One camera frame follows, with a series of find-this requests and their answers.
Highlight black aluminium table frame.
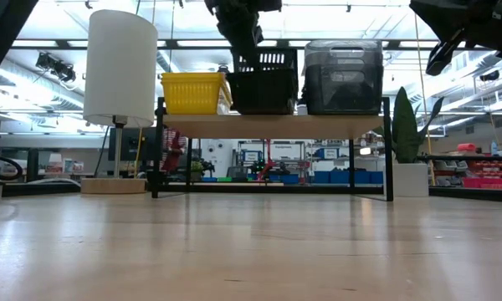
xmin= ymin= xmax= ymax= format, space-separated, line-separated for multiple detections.
xmin=428 ymin=186 xmax=502 ymax=204
xmin=0 ymin=180 xmax=81 ymax=200

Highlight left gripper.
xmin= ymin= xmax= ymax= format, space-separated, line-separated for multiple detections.
xmin=204 ymin=0 xmax=284 ymax=64

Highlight blue storage bins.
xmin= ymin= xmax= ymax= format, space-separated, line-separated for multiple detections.
xmin=312 ymin=170 xmax=385 ymax=186

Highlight black switched-off monitor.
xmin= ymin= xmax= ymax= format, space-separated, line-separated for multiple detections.
xmin=107 ymin=126 xmax=160 ymax=163

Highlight snake plant in white pot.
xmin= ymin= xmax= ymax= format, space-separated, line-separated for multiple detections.
xmin=374 ymin=86 xmax=445 ymax=198

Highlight wooden shelf with black legs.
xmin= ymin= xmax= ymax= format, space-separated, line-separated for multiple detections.
xmin=151 ymin=96 xmax=395 ymax=202

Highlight white shade table lamp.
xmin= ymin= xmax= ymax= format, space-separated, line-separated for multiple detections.
xmin=80 ymin=8 xmax=159 ymax=196

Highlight white equipment sign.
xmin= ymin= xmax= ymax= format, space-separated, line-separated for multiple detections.
xmin=271 ymin=144 xmax=302 ymax=160

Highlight rack with red bins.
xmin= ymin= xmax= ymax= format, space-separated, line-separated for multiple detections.
xmin=433 ymin=141 xmax=502 ymax=190

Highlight grey plastic storage basket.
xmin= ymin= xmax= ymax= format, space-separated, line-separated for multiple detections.
xmin=303 ymin=62 xmax=385 ymax=116
xmin=303 ymin=39 xmax=385 ymax=68

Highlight black ceiling spotlights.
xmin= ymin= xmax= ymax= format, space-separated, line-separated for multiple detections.
xmin=35 ymin=52 xmax=77 ymax=84

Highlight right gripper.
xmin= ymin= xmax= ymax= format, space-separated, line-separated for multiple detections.
xmin=409 ymin=0 xmax=502 ymax=77

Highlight white lamp cord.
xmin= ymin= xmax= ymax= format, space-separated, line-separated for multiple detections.
xmin=24 ymin=177 xmax=83 ymax=186

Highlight person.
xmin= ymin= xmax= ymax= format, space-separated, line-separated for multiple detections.
xmin=161 ymin=127 xmax=188 ymax=173

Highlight red machine stand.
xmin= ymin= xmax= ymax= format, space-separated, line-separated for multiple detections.
xmin=257 ymin=140 xmax=285 ymax=176

